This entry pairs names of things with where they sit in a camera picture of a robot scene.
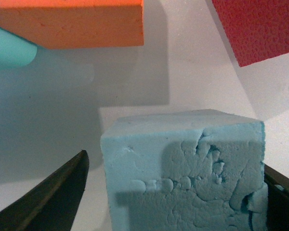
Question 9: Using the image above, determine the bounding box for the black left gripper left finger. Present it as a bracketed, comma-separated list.
[0, 150, 89, 231]

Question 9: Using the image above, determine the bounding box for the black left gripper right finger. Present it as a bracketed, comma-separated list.
[264, 165, 289, 231]

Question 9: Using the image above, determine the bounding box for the light blue foam cube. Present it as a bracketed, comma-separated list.
[100, 110, 268, 231]

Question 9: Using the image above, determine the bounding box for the teal plastic bin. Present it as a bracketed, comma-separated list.
[0, 28, 38, 69]

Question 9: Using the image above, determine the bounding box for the red foam cube near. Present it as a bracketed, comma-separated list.
[212, 0, 289, 67]

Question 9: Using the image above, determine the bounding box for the orange foam cube left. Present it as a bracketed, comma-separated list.
[0, 0, 144, 49]

